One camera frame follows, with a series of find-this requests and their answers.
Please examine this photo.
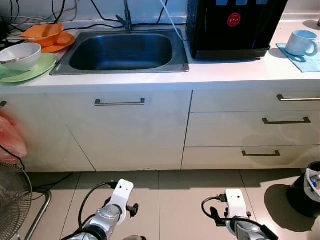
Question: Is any black water dispenser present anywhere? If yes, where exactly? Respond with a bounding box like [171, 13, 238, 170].
[186, 0, 290, 61]

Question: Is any metal utensil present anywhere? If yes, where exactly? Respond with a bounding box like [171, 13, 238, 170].
[7, 33, 36, 42]

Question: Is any orange bowl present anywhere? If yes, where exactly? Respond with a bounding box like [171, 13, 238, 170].
[20, 23, 65, 47]

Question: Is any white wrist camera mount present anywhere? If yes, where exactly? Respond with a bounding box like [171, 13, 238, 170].
[225, 188, 246, 222]
[107, 179, 135, 212]

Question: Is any metal drawer handle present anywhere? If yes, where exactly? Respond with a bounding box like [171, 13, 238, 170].
[277, 94, 320, 102]
[242, 150, 281, 158]
[262, 117, 311, 125]

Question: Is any orange plate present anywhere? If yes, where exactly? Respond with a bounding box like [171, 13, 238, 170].
[40, 31, 76, 54]

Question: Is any white drawer front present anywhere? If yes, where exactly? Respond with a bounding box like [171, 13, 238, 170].
[181, 145, 320, 171]
[184, 111, 320, 149]
[190, 89, 320, 114]

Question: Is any black trash bin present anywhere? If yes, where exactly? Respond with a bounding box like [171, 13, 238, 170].
[287, 161, 320, 219]

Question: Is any grey metal faucet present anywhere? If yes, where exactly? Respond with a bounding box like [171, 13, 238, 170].
[116, 0, 135, 32]

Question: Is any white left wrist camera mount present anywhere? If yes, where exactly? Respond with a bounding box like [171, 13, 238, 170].
[107, 179, 135, 212]

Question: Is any stainless steel sink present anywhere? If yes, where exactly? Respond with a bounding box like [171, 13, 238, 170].
[50, 28, 190, 76]

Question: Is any pink plastic bag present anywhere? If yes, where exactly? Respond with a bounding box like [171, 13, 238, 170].
[0, 112, 28, 164]

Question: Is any grey metal tube stand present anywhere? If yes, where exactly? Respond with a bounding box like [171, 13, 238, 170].
[24, 189, 52, 240]

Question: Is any long metal cabinet handle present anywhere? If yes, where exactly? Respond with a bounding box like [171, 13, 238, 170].
[95, 98, 146, 107]

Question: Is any grey metal fan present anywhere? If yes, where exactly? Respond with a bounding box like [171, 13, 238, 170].
[0, 162, 34, 240]

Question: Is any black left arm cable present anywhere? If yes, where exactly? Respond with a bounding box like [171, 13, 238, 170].
[77, 180, 119, 237]

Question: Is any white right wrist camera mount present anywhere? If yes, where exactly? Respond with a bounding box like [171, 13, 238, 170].
[225, 188, 246, 222]

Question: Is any light blue cloth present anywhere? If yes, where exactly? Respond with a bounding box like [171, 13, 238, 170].
[276, 43, 320, 74]

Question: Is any green plate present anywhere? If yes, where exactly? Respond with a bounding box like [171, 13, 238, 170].
[0, 52, 58, 84]

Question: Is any white bowl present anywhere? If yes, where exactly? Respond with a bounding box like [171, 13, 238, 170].
[0, 42, 42, 71]

